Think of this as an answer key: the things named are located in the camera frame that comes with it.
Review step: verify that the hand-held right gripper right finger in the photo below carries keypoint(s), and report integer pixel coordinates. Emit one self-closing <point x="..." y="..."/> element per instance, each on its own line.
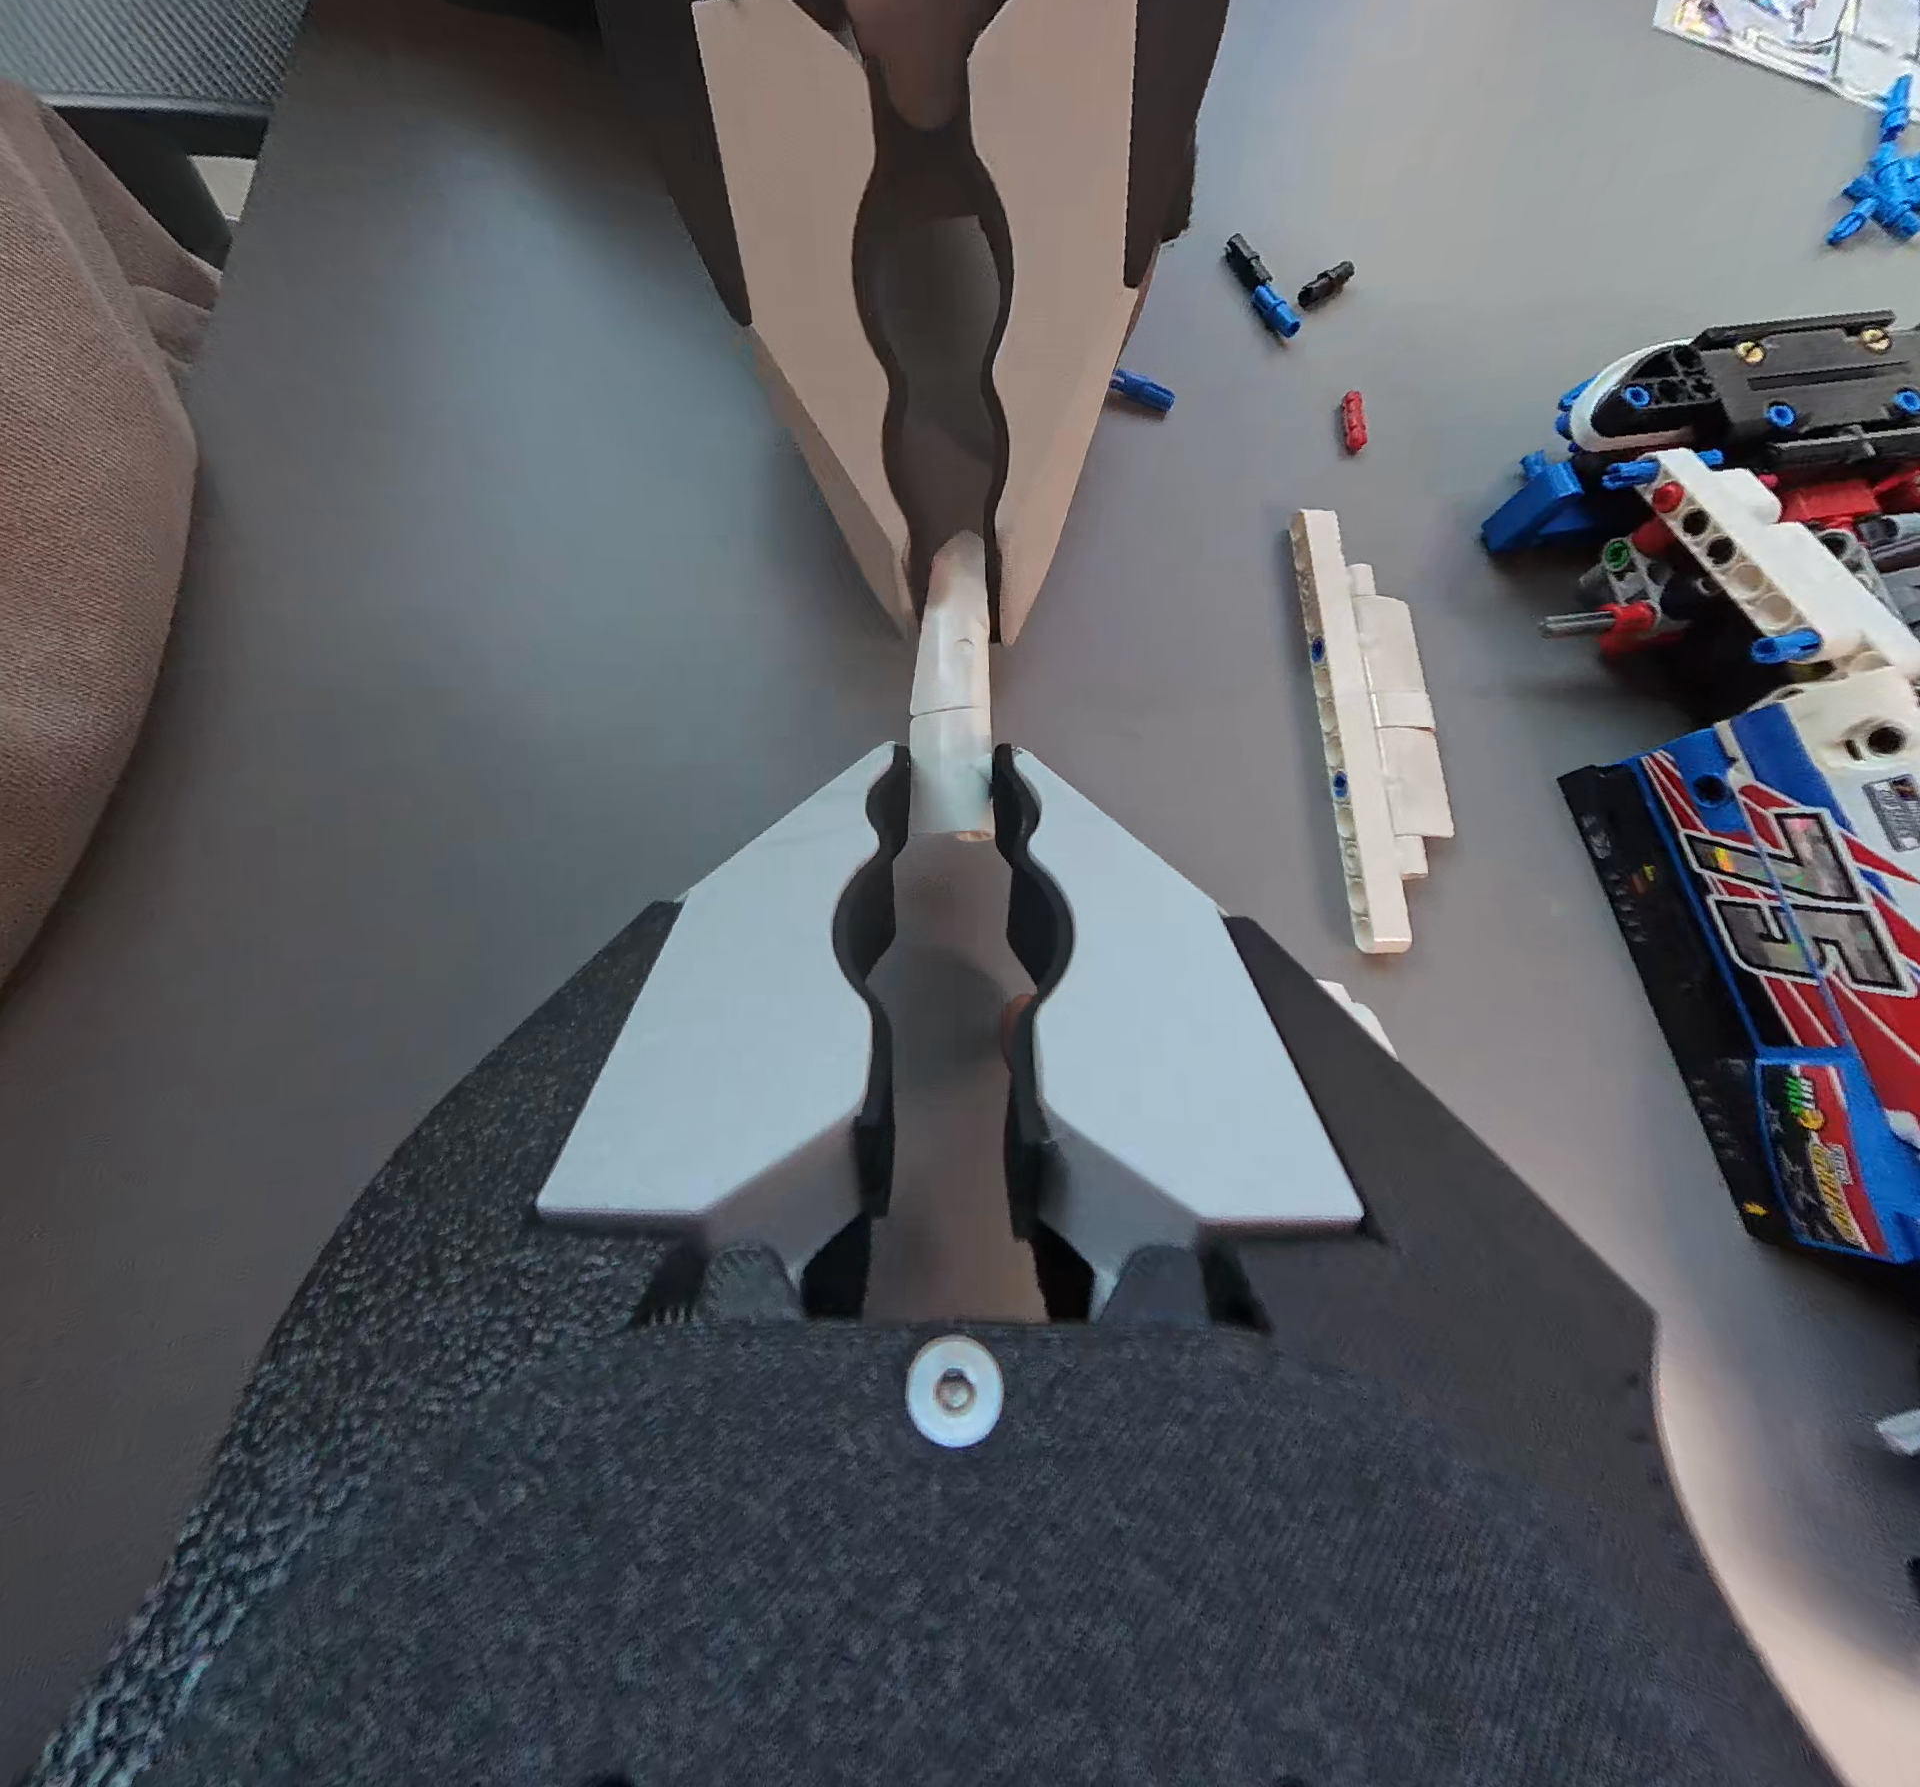
<point x="1201" y="1067"/>

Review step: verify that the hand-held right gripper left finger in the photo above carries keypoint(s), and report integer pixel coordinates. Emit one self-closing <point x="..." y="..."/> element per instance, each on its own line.
<point x="705" y="1067"/>

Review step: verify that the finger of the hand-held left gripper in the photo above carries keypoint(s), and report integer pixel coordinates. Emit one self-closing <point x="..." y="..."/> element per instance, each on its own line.
<point x="780" y="199"/>
<point x="1064" y="241"/>

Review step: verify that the small red brick pin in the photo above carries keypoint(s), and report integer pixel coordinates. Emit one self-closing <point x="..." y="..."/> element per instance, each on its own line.
<point x="1352" y="423"/>

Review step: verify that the white curved brick piece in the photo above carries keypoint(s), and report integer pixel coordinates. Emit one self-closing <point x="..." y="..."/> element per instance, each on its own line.
<point x="957" y="632"/>
<point x="949" y="782"/>

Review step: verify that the person's right hand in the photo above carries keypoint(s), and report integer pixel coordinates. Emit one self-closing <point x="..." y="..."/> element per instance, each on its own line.
<point x="1015" y="1029"/>

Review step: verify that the person's left hand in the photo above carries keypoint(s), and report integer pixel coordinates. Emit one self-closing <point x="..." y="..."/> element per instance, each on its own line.
<point x="915" y="31"/>

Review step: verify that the small white brick panel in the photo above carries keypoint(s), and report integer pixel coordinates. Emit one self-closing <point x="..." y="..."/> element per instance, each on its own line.
<point x="1359" y="1016"/>

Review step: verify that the small black brick pin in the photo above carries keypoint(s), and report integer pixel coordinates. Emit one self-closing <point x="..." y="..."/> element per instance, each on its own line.
<point x="1326" y="285"/>
<point x="1248" y="260"/>

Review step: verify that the long white brick beam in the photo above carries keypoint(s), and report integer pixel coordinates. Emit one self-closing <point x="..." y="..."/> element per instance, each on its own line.
<point x="1374" y="751"/>

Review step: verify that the blue white red toy car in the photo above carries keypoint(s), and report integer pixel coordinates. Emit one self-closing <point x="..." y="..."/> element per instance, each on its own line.
<point x="1771" y="916"/>

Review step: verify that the black office chair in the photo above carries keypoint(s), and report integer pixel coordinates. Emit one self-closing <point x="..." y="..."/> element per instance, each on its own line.
<point x="135" y="3"/>

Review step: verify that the cluster of blue connectors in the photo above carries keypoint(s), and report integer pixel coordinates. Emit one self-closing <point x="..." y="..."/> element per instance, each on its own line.
<point x="1883" y="189"/>

